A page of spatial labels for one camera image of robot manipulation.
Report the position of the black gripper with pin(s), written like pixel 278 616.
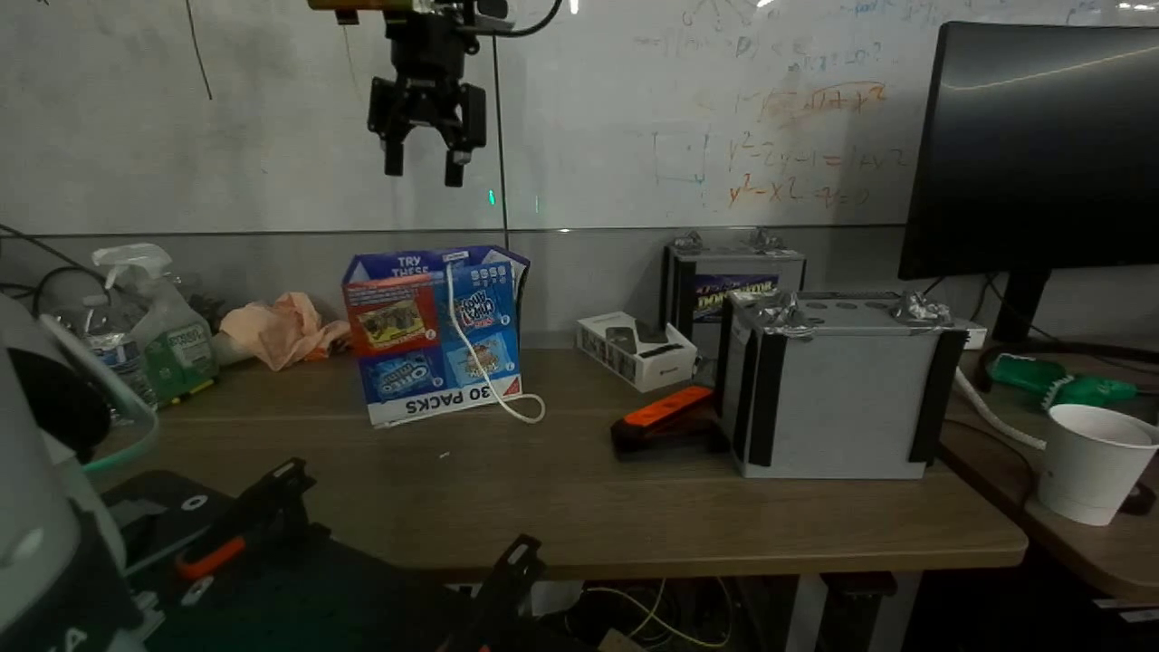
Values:
pixel 430 86

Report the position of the blue cardboard box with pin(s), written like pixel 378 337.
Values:
pixel 410 374

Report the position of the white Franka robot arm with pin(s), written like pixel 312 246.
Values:
pixel 25 507

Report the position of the peach cloth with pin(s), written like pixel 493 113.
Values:
pixel 278 328

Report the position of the grey metal case with label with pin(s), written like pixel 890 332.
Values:
pixel 701 273

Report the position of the small white device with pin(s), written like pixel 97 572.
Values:
pixel 657 364

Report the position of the green clear bag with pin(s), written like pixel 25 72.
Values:
pixel 167 346

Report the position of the orange and black tool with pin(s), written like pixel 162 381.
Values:
pixel 657 413

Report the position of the black clamp with orange trigger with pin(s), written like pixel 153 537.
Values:
pixel 259 502

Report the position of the dark bag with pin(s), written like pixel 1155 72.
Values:
pixel 329 601

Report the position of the large grey metal case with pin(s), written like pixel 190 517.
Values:
pixel 846 398

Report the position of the white power adapter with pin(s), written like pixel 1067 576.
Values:
pixel 974 334

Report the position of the desk leg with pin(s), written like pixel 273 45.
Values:
pixel 807 616

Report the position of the black computer monitor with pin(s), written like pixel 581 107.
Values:
pixel 1039 145

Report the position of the green plastic object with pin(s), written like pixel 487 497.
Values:
pixel 1028 374

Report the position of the white paper cup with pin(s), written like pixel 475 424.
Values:
pixel 1088 472

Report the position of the brown wrist camera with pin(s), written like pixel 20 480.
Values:
pixel 364 6

